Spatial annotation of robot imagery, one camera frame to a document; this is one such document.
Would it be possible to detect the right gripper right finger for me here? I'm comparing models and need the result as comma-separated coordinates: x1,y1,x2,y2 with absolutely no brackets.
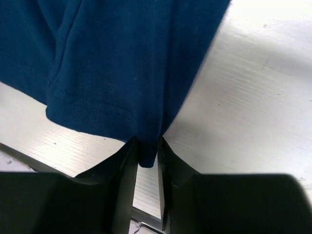
157,138,312,234

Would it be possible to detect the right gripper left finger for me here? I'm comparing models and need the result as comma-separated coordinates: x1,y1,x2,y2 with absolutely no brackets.
0,138,138,234

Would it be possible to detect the blue t shirt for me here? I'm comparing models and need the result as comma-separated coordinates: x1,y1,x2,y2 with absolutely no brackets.
0,0,230,168

